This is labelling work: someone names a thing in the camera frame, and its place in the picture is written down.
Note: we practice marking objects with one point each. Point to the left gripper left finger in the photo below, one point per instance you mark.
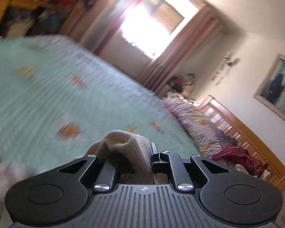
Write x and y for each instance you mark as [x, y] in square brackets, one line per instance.
[102, 175]

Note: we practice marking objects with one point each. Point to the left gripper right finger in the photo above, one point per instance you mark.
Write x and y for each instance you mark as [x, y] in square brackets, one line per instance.
[172, 165]

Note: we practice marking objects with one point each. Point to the white striped knit sweater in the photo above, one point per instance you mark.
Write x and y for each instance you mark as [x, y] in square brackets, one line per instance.
[133, 147]

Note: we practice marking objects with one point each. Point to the floral pink pillow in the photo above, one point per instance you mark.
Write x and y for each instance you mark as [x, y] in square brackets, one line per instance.
[209, 139]

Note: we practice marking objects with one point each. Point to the red striped cloth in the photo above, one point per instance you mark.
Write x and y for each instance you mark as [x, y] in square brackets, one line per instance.
[240, 156]

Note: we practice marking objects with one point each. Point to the green quilted bee bedspread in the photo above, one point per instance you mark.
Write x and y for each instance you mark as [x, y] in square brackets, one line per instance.
[57, 99]

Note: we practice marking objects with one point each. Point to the wooden bed headboard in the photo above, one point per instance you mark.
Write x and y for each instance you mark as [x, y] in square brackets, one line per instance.
[231, 125]

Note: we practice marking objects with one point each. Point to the framed wedding photo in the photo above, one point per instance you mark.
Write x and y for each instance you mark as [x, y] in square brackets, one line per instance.
[271, 91]

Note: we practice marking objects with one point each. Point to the pink striped curtain right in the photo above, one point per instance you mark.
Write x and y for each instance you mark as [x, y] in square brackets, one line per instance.
[201, 28]

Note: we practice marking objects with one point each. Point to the pink sheer curtain left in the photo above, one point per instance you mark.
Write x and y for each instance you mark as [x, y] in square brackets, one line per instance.
[92, 23]

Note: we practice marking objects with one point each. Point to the wall hanging ornament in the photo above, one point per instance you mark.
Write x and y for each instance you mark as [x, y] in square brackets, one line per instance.
[224, 68]

